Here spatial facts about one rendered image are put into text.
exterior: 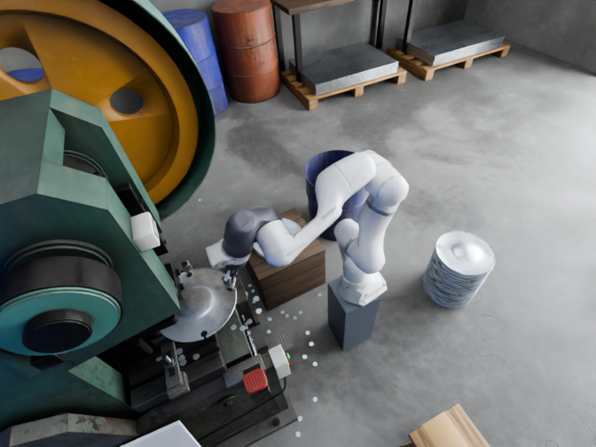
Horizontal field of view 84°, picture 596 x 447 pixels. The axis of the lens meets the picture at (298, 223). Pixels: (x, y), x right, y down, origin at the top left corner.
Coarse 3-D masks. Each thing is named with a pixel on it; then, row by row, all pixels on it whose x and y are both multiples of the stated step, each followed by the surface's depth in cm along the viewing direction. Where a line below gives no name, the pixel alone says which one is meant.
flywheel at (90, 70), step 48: (0, 0) 71; (48, 0) 74; (96, 0) 78; (0, 48) 79; (48, 48) 82; (96, 48) 86; (144, 48) 88; (0, 96) 85; (96, 96) 94; (144, 96) 99; (144, 144) 109; (192, 144) 112
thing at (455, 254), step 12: (444, 240) 181; (456, 240) 180; (468, 240) 179; (480, 240) 179; (444, 252) 176; (456, 252) 174; (468, 252) 174; (480, 252) 174; (492, 252) 173; (456, 264) 170; (468, 264) 169; (480, 264) 169; (492, 264) 168
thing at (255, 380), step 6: (252, 372) 102; (258, 372) 102; (246, 378) 101; (252, 378) 101; (258, 378) 101; (264, 378) 100; (246, 384) 99; (252, 384) 99; (258, 384) 99; (264, 384) 99; (246, 390) 98; (252, 390) 98; (258, 390) 99
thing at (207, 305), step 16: (192, 272) 125; (208, 272) 125; (192, 288) 120; (208, 288) 120; (224, 288) 120; (192, 304) 116; (208, 304) 115; (224, 304) 115; (192, 320) 112; (208, 320) 112; (224, 320) 111; (176, 336) 109; (192, 336) 108; (208, 336) 108
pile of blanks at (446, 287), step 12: (432, 264) 183; (444, 264) 171; (432, 276) 185; (444, 276) 175; (456, 276) 170; (468, 276) 166; (480, 276) 166; (432, 288) 191; (444, 288) 181; (456, 288) 176; (468, 288) 176; (432, 300) 195; (444, 300) 187; (456, 300) 184; (468, 300) 186
